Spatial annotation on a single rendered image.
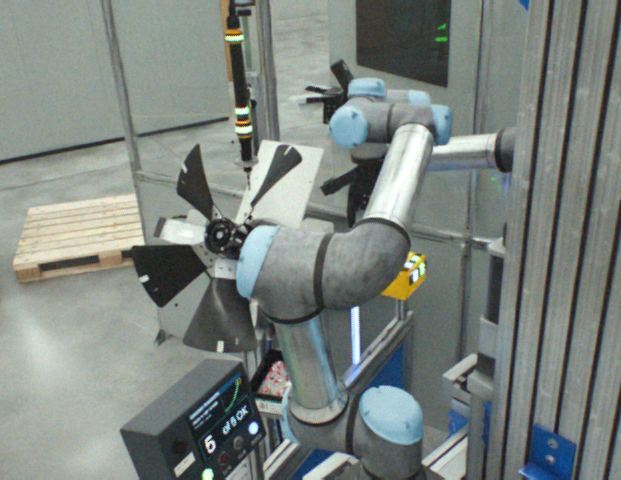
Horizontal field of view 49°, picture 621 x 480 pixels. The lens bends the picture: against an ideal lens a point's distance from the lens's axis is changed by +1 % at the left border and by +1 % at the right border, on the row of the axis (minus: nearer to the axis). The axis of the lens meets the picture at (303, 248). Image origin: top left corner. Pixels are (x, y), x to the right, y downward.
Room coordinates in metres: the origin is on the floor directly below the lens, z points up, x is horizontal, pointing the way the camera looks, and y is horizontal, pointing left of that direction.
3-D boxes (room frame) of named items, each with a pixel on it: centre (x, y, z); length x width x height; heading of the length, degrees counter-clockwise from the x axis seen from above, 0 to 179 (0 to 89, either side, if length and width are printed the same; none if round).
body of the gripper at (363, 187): (1.34, -0.15, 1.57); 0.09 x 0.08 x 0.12; 56
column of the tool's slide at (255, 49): (2.57, 0.16, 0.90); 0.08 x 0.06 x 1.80; 91
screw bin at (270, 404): (1.60, 0.08, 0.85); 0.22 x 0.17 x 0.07; 162
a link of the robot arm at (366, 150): (1.35, -0.15, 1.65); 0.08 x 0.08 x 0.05
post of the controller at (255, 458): (1.21, 0.15, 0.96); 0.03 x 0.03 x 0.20; 56
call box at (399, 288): (1.89, -0.31, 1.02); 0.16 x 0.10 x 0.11; 146
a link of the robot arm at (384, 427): (0.98, -0.14, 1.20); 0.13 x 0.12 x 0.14; 69
